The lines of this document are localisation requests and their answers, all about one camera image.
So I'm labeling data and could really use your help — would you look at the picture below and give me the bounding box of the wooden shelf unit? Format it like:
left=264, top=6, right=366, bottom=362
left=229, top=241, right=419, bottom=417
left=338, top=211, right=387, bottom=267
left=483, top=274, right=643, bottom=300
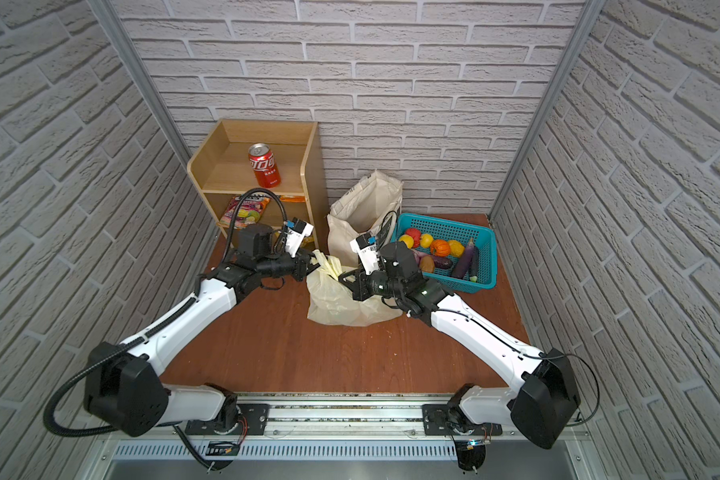
left=187, top=119, right=329, bottom=252

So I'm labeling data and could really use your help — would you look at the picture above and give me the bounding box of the teal plastic basket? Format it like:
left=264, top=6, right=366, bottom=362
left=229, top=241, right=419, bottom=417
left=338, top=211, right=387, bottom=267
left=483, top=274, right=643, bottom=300
left=393, top=213, right=498, bottom=293

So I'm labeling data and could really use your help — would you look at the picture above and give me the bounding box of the red toy tomato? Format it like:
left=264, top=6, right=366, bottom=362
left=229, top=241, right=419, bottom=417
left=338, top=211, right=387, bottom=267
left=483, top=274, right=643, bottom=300
left=405, top=228, right=421, bottom=248

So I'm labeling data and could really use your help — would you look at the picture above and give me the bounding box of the aluminium rail frame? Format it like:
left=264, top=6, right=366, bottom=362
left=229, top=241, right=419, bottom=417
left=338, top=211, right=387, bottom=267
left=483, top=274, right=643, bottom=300
left=75, top=394, right=605, bottom=479

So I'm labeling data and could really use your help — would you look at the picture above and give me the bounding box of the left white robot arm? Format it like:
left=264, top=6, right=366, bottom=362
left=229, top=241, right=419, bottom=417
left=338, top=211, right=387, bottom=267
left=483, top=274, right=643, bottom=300
left=83, top=219, right=316, bottom=437

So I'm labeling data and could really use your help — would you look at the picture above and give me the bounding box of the canvas tote bag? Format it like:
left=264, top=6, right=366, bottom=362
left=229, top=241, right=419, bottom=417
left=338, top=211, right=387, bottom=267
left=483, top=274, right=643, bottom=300
left=327, top=170, right=403, bottom=267

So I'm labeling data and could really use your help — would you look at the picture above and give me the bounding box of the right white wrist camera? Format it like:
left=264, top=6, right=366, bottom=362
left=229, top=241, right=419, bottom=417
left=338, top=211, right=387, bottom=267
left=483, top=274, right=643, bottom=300
left=350, top=232, right=379, bottom=275

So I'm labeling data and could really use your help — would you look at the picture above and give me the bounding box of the purple toy eggplant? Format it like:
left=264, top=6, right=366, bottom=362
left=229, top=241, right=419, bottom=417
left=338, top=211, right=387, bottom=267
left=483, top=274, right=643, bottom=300
left=450, top=239, right=479, bottom=280

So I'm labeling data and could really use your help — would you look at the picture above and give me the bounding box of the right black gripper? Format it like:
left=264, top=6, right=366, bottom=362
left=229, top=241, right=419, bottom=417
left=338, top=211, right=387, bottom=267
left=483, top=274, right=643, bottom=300
left=341, top=267, right=409, bottom=304

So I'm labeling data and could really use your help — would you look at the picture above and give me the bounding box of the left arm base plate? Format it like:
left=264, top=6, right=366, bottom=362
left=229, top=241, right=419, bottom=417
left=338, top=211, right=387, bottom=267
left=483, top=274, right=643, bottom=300
left=184, top=403, right=270, bottom=437

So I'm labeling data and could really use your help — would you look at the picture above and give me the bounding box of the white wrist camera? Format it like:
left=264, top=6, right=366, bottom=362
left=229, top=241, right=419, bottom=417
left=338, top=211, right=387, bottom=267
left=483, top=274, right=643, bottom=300
left=350, top=232, right=379, bottom=275
left=283, top=218, right=314, bottom=258

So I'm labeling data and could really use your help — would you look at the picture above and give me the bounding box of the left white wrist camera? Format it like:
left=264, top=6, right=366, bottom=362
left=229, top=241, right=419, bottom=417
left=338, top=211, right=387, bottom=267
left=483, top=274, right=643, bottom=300
left=283, top=218, right=314, bottom=258

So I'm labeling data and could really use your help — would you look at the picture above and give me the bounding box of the red cola can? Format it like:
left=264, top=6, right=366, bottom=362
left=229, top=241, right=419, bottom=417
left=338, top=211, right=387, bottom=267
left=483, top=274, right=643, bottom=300
left=248, top=143, right=281, bottom=188

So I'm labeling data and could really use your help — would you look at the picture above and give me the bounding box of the left black cable conduit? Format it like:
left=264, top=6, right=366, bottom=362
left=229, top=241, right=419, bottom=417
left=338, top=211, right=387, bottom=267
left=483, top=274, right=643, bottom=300
left=41, top=188, right=289, bottom=438

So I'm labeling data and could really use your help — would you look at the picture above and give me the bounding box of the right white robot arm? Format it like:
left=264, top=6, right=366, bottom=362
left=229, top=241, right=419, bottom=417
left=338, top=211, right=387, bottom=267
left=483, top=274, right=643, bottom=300
left=339, top=238, right=581, bottom=449

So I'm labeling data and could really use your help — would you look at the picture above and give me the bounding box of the thin cream plastic bag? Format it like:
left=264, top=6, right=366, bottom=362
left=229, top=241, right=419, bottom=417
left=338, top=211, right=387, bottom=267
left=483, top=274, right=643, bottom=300
left=306, top=250, right=402, bottom=327

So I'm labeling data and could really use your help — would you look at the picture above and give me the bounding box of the orange toy pumpkin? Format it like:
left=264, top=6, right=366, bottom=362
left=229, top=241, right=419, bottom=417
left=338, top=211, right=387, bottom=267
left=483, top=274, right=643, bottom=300
left=429, top=239, right=451, bottom=258

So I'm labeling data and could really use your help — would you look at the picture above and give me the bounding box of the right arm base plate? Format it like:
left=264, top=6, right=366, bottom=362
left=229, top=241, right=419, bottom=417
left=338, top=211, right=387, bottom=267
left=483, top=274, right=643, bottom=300
left=422, top=404, right=503, bottom=438

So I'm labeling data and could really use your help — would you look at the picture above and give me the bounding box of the pink green candy bag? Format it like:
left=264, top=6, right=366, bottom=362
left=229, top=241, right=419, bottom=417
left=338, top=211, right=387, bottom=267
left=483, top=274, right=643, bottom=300
left=217, top=194, right=270, bottom=230

